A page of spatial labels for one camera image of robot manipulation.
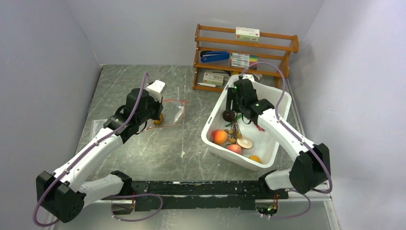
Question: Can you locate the white green box on shelf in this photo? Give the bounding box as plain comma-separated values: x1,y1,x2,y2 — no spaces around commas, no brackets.
235,27,260,42

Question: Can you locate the coloured marker pen pack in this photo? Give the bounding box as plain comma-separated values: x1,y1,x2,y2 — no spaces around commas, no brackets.
230,53,258,68

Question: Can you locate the dark purple mangosteen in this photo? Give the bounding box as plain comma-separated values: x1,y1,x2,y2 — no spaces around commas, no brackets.
222,111,236,122

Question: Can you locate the small red peach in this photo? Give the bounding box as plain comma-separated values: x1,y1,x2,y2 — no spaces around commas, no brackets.
227,144,242,155

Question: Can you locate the blue stapler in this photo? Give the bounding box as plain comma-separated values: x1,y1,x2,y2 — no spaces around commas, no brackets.
200,50,230,63

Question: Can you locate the clear zip top bag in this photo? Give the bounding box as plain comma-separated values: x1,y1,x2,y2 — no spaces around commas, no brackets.
146,99,187,131

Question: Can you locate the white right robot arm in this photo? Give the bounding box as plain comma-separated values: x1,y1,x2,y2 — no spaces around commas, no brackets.
227,78,332,198

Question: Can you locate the small orange fruit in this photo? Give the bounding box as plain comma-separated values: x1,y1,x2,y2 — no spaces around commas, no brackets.
248,155,262,163

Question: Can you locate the large orange peach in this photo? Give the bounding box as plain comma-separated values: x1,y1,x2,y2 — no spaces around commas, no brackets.
212,129,228,145

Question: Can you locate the brown longan twig bunch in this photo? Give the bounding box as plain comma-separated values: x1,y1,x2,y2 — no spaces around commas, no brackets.
224,122,242,145

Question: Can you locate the half cut mushroom slice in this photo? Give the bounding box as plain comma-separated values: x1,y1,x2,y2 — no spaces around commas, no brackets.
237,137,253,149

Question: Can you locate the white plastic bin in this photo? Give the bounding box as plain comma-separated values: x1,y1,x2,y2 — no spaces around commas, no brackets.
201,74,292,171

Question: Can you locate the wooden shelf rack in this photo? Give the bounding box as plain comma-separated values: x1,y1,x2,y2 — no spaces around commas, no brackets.
192,24,300,92

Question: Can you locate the aluminium rail frame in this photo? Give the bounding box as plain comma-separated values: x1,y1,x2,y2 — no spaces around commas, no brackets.
283,79,334,204

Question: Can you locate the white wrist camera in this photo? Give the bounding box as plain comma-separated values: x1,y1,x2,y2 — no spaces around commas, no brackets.
242,74,255,82
146,80,166,103

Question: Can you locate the paper sheet on table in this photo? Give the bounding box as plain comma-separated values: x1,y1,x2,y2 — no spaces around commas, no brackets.
90,119,107,140

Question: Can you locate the white red box lower shelf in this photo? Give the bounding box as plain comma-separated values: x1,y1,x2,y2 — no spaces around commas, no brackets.
203,72,230,87

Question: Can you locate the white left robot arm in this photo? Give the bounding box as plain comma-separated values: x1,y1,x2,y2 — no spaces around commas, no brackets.
33,86,163,227

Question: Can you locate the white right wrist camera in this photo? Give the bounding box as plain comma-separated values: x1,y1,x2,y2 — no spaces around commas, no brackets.
242,74,255,82

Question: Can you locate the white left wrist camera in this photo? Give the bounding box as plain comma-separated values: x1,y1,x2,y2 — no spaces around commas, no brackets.
146,80,166,103

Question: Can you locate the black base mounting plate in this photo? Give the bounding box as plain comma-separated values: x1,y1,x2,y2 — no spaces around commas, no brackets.
101,180,289,212

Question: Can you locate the green bean pod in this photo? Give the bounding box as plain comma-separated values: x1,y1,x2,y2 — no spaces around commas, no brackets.
225,114,242,127

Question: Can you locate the red grape bunch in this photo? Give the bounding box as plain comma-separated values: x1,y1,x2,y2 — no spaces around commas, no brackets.
256,125,265,132

